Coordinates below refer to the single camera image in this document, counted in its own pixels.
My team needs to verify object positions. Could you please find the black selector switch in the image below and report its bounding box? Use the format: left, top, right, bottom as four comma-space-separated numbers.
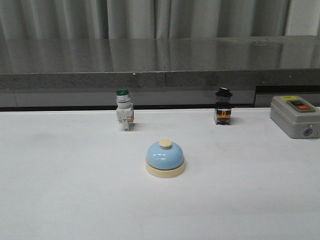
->
214, 87, 233, 125

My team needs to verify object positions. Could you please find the blue call bell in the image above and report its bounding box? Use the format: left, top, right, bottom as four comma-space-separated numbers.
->
145, 139, 186, 179

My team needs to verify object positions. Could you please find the grey stone counter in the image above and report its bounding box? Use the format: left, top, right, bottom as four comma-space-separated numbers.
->
0, 36, 320, 109

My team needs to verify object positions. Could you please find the green pushbutton switch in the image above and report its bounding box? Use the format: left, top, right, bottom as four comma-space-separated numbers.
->
116, 89, 135, 131

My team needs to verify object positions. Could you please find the grey curtain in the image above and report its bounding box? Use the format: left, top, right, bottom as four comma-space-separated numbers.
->
0, 0, 320, 40

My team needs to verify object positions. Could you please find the grey on-off switch box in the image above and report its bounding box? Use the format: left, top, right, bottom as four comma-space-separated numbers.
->
270, 95, 320, 139

